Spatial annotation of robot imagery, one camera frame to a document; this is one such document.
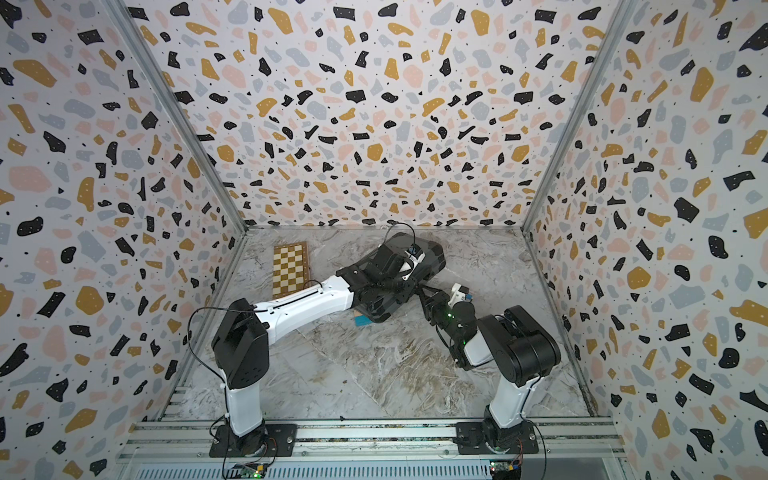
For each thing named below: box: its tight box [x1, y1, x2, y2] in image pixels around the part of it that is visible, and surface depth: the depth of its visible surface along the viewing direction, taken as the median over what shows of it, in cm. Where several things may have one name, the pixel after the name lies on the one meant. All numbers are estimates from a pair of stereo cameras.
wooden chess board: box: [272, 241, 311, 299], surface depth 108 cm
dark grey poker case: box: [355, 296, 398, 322], surface depth 86 cm
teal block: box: [354, 315, 373, 327], surface depth 96 cm
